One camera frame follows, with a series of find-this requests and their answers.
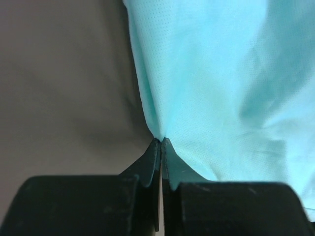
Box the teal t-shirt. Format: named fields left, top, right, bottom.
left=124, top=0, right=315, bottom=209

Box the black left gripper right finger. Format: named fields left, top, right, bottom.
left=161, top=138, right=209, bottom=236

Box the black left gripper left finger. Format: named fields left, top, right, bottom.
left=120, top=138, right=160, bottom=233

